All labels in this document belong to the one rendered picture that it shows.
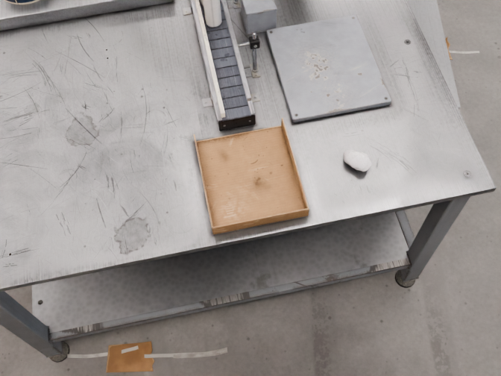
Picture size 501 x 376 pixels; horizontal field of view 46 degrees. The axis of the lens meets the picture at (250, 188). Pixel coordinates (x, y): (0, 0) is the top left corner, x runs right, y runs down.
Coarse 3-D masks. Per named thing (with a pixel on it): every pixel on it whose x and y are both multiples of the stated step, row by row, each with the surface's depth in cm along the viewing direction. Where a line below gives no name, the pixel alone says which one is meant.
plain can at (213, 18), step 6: (204, 0) 174; (210, 0) 173; (216, 0) 174; (204, 6) 176; (210, 6) 175; (216, 6) 176; (204, 12) 179; (210, 12) 177; (216, 12) 178; (210, 18) 179; (216, 18) 180; (210, 24) 182; (216, 24) 182
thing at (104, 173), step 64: (320, 0) 195; (384, 0) 194; (0, 64) 184; (64, 64) 184; (128, 64) 183; (192, 64) 183; (384, 64) 181; (0, 128) 172; (64, 128) 172; (128, 128) 171; (192, 128) 171; (256, 128) 170; (320, 128) 170; (384, 128) 169; (448, 128) 169; (0, 192) 162; (64, 192) 161; (128, 192) 161; (192, 192) 160; (320, 192) 159; (384, 192) 159; (448, 192) 158; (0, 256) 153; (64, 256) 152; (128, 256) 152
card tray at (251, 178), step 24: (216, 144) 167; (240, 144) 167; (264, 144) 167; (288, 144) 164; (216, 168) 164; (240, 168) 163; (264, 168) 163; (288, 168) 163; (216, 192) 160; (240, 192) 160; (264, 192) 159; (288, 192) 159; (216, 216) 156; (240, 216) 156; (264, 216) 156; (288, 216) 154
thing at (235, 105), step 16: (224, 16) 185; (208, 32) 182; (224, 32) 182; (224, 48) 179; (224, 64) 176; (224, 80) 173; (240, 80) 173; (224, 96) 170; (240, 96) 170; (240, 112) 167
